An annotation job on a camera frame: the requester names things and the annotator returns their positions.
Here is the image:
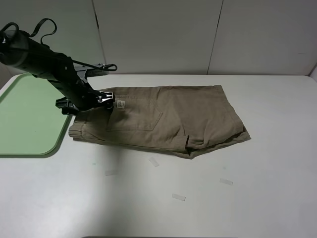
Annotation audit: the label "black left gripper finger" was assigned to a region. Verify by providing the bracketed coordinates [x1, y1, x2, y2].
[95, 91, 115, 110]
[55, 98, 79, 116]

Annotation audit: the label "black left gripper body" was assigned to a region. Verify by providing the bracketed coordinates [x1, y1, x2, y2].
[49, 66, 98, 111]

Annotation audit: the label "khaki shorts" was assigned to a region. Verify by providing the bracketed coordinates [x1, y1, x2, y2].
[68, 85, 251, 159]

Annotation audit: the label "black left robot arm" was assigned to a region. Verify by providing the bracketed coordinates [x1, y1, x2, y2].
[0, 18, 117, 115]

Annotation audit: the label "green plastic tray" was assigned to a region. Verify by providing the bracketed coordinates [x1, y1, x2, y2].
[0, 73, 71, 158]

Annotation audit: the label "clear tape strip left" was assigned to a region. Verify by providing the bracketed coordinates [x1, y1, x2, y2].
[105, 170, 117, 176]

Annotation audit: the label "clear tape strip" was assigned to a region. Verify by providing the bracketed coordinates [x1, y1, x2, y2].
[219, 178, 233, 186]
[172, 193, 186, 201]
[149, 157, 159, 167]
[105, 170, 117, 176]

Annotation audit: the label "clear tape strip centre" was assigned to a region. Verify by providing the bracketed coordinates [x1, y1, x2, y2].
[149, 157, 159, 167]

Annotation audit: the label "clear tape strip bottom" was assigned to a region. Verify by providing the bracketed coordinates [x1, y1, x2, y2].
[172, 193, 186, 201]

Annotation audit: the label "clear tape strip right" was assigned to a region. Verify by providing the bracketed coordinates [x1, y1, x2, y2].
[219, 178, 233, 186]

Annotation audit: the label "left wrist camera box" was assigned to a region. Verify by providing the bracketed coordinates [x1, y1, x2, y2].
[74, 64, 108, 78]

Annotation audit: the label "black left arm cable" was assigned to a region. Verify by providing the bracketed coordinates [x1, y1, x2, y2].
[0, 17, 118, 72]

